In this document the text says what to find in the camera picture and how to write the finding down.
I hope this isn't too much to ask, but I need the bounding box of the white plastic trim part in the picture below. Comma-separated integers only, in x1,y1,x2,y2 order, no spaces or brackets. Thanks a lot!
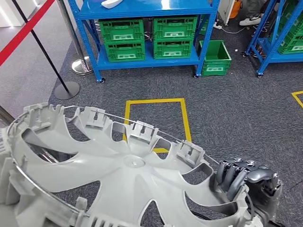
101,0,124,9

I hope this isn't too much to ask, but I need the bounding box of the blue metal shelf rack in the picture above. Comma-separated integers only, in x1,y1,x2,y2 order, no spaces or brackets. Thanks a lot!
67,0,221,83
243,0,303,79

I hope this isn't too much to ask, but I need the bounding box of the grey plastic wheel hubcap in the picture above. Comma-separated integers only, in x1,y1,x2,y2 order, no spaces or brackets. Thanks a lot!
0,103,264,227

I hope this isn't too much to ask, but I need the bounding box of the white table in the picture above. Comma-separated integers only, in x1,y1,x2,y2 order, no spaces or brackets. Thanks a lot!
218,0,235,26

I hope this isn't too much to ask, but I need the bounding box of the black barrier stanchion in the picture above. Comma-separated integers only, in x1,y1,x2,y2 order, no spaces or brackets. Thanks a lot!
11,0,80,101

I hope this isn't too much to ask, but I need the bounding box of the chrome barrier stanchion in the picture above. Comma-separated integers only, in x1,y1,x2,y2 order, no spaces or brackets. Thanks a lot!
56,0,93,75

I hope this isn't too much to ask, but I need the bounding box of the red barrier belt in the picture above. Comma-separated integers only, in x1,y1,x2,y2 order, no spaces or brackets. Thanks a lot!
0,0,55,67

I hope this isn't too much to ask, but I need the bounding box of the person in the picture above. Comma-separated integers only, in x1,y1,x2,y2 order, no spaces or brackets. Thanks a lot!
239,0,271,26

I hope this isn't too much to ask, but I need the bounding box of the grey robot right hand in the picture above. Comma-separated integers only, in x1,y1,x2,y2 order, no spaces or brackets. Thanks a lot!
214,157,283,227

